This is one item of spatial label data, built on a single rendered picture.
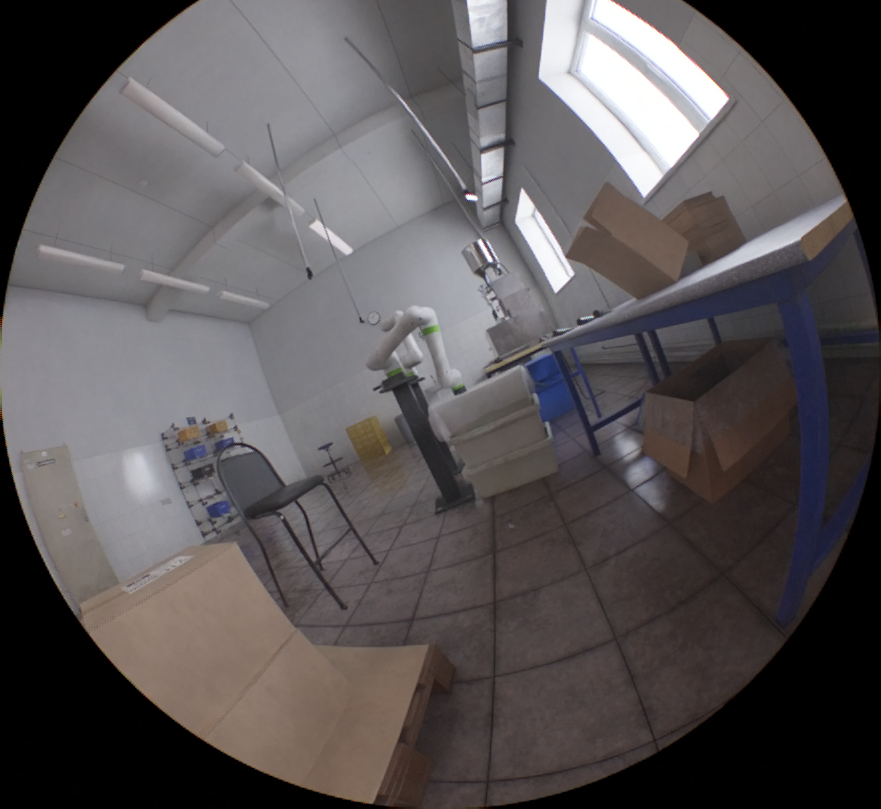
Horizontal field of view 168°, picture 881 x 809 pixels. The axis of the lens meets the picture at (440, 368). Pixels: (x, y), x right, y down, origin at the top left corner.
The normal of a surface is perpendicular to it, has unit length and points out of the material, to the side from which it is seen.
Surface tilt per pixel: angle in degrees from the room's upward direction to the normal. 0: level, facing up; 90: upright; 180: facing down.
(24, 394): 90
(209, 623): 90
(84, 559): 90
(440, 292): 90
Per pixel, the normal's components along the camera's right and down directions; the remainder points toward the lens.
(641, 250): -0.14, 0.01
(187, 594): 0.88, -0.42
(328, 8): 0.42, 0.91
